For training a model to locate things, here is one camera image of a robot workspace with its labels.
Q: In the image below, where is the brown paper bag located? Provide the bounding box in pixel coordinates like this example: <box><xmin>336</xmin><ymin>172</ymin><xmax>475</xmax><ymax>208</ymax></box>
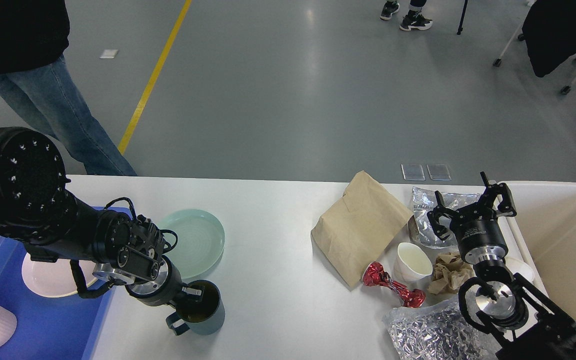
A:
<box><xmin>310</xmin><ymin>170</ymin><xmax>413</xmax><ymax>289</ymax></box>

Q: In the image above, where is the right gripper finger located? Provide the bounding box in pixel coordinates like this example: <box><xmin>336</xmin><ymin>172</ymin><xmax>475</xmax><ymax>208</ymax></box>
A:
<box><xmin>426</xmin><ymin>190</ymin><xmax>461</xmax><ymax>242</ymax></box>
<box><xmin>475</xmin><ymin>171</ymin><xmax>517</xmax><ymax>219</ymax></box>

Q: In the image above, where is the red foil wrapper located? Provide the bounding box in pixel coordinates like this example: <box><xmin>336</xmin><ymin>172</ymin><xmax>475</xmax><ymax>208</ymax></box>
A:
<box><xmin>361</xmin><ymin>261</ymin><xmax>426</xmax><ymax>309</ymax></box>

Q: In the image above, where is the black jacket on chair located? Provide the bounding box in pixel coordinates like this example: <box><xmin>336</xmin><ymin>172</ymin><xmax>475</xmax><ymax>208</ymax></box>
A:
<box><xmin>493</xmin><ymin>0</ymin><xmax>576</xmax><ymax>78</ymax></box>

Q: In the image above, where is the blue plastic tray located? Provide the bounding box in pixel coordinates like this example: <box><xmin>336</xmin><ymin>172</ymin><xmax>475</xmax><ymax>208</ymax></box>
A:
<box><xmin>0</xmin><ymin>206</ymin><xmax>134</xmax><ymax>360</ymax></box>

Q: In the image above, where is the crumpled brown paper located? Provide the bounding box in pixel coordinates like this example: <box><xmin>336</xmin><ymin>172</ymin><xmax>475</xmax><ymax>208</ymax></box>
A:
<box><xmin>427</xmin><ymin>251</ymin><xmax>476</xmax><ymax>296</ymax></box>

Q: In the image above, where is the person in black and jeans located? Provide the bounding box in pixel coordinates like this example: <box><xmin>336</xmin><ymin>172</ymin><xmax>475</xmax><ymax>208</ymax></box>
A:
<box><xmin>0</xmin><ymin>0</ymin><xmax>137</xmax><ymax>176</ymax></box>

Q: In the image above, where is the pink plate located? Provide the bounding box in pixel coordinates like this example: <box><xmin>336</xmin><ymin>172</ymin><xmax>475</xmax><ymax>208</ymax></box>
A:
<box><xmin>21</xmin><ymin>254</ymin><xmax>77</xmax><ymax>298</ymax></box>

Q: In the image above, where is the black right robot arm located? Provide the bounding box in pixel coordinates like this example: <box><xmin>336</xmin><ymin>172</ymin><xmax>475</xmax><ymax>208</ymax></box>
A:
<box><xmin>427</xmin><ymin>172</ymin><xmax>576</xmax><ymax>360</ymax></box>

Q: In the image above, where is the light green plate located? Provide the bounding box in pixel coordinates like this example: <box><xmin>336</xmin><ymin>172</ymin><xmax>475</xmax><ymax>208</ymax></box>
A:
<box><xmin>157</xmin><ymin>209</ymin><xmax>226</xmax><ymax>280</ymax></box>

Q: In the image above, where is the beige plastic bin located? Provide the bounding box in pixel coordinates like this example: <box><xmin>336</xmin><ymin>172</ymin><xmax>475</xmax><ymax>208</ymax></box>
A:
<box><xmin>507</xmin><ymin>181</ymin><xmax>576</xmax><ymax>320</ymax></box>

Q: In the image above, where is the white lid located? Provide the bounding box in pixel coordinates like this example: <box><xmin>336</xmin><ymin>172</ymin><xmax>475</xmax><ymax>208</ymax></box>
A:
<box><xmin>504</xmin><ymin>256</ymin><xmax>535</xmax><ymax>283</ymax></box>

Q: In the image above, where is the white paper cup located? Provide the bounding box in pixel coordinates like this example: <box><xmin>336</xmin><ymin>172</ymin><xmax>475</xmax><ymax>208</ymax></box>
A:
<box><xmin>393</xmin><ymin>243</ymin><xmax>434</xmax><ymax>283</ymax></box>

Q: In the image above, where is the crumpled silver foil bag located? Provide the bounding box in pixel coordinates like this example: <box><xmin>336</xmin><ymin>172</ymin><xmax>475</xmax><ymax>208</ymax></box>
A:
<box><xmin>382</xmin><ymin>296</ymin><xmax>501</xmax><ymax>360</ymax></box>

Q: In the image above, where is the dark teal mug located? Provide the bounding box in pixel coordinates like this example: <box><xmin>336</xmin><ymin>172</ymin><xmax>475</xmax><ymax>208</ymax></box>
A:
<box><xmin>166</xmin><ymin>280</ymin><xmax>226</xmax><ymax>336</ymax></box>

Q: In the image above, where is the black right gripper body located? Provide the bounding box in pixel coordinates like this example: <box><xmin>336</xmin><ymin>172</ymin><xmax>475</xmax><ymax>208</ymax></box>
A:
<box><xmin>451</xmin><ymin>209</ymin><xmax>509</xmax><ymax>265</ymax></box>

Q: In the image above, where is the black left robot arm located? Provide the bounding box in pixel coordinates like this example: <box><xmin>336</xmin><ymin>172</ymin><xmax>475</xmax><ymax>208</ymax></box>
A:
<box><xmin>0</xmin><ymin>127</ymin><xmax>207</xmax><ymax>308</ymax></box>

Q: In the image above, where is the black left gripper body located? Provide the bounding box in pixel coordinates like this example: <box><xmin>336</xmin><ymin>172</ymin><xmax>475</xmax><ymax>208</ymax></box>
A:
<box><xmin>126</xmin><ymin>255</ymin><xmax>188</xmax><ymax>308</ymax></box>

